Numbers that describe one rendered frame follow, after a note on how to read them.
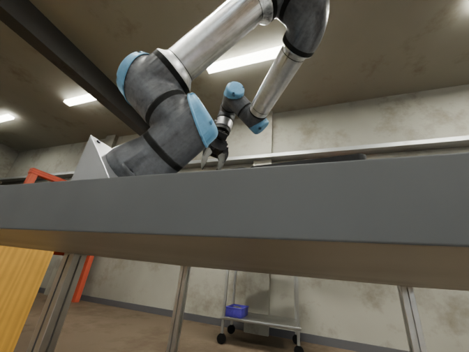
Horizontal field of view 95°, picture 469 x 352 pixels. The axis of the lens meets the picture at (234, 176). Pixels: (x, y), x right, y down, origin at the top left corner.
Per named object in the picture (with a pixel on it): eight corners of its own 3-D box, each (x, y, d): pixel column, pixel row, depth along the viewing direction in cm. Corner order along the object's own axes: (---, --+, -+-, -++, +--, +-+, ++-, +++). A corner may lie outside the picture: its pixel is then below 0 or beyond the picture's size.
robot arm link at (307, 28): (361, 1, 50) (266, 128, 92) (326, -28, 51) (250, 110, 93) (339, 8, 44) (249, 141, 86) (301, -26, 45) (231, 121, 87)
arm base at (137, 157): (112, 179, 40) (153, 144, 40) (101, 142, 49) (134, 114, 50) (165, 210, 51) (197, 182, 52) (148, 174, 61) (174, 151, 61)
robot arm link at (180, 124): (173, 163, 44) (222, 120, 44) (133, 116, 46) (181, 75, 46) (188, 171, 56) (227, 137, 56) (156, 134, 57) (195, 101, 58)
